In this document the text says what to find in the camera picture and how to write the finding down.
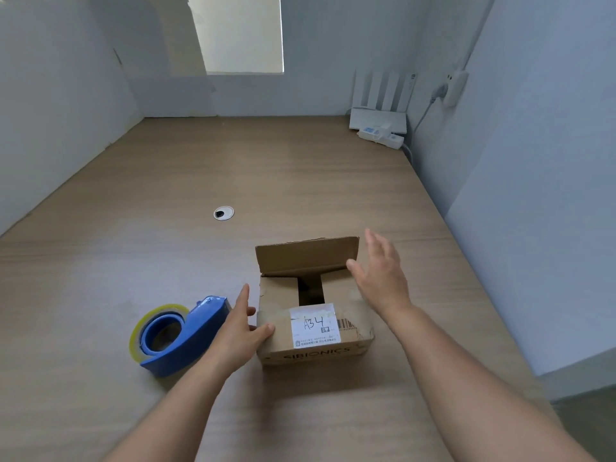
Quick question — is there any person's right hand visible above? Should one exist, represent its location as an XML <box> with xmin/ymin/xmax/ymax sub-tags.
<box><xmin>346</xmin><ymin>229</ymin><xmax>414</xmax><ymax>324</ymax></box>

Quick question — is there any person's left hand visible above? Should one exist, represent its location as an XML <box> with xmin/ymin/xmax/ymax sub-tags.
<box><xmin>207</xmin><ymin>283</ymin><xmax>276</xmax><ymax>376</ymax></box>

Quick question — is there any blue tape dispenser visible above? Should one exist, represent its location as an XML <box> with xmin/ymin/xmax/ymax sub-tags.
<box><xmin>139</xmin><ymin>296</ymin><xmax>232</xmax><ymax>379</ymax></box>

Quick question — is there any black-lettered cardboard box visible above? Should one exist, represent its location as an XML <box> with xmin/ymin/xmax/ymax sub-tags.
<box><xmin>255</xmin><ymin>236</ymin><xmax>375</xmax><ymax>367</ymax></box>

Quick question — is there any clear yellowish tape roll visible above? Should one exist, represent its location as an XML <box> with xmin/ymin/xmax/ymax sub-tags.
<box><xmin>128</xmin><ymin>304</ymin><xmax>191</xmax><ymax>365</ymax></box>

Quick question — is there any person's right forearm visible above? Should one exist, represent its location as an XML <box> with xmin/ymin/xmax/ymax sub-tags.
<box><xmin>384</xmin><ymin>305</ymin><xmax>597</xmax><ymax>462</ymax></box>

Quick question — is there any person's left forearm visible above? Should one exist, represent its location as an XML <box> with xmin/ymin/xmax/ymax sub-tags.
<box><xmin>103</xmin><ymin>360</ymin><xmax>237</xmax><ymax>462</ymax></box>

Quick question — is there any white power strip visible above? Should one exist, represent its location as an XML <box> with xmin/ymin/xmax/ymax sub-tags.
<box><xmin>357</xmin><ymin>123</ymin><xmax>405</xmax><ymax>151</ymax></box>

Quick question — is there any white router with antennas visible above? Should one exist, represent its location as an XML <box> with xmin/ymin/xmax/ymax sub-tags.
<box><xmin>348</xmin><ymin>70</ymin><xmax>418</xmax><ymax>132</ymax></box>

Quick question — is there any white foam partition board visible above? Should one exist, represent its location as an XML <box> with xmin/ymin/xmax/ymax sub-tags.
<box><xmin>0</xmin><ymin>0</ymin><xmax>144</xmax><ymax>236</ymax></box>

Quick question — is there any bright window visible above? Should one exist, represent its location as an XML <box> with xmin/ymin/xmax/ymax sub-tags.
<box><xmin>186</xmin><ymin>0</ymin><xmax>285</xmax><ymax>75</ymax></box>

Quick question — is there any grey power cable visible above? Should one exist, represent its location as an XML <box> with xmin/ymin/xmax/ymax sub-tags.
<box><xmin>403</xmin><ymin>89</ymin><xmax>446</xmax><ymax>167</ymax></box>

